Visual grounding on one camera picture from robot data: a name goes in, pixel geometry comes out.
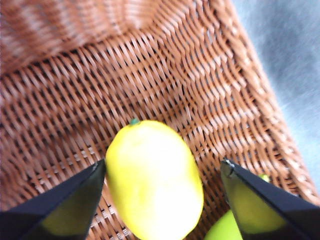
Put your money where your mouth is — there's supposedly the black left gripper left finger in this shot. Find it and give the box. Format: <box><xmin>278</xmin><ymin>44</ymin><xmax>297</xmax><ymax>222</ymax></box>
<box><xmin>0</xmin><ymin>159</ymin><xmax>107</xmax><ymax>240</ymax></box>

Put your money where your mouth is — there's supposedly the brown woven wicker basket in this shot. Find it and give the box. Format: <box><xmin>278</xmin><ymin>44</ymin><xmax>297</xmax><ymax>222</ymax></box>
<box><xmin>0</xmin><ymin>0</ymin><xmax>320</xmax><ymax>240</ymax></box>

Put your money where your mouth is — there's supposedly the yellow lemon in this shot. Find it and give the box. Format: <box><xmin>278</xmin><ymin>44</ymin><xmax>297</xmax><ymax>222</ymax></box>
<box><xmin>104</xmin><ymin>118</ymin><xmax>205</xmax><ymax>240</ymax></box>

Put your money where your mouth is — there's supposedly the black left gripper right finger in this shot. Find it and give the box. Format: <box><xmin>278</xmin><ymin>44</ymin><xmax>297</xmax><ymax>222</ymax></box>
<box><xmin>220</xmin><ymin>157</ymin><xmax>320</xmax><ymax>240</ymax></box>

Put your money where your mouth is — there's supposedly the green mango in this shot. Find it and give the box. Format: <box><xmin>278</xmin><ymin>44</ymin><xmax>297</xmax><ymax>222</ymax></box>
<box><xmin>203</xmin><ymin>174</ymin><xmax>271</xmax><ymax>240</ymax></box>

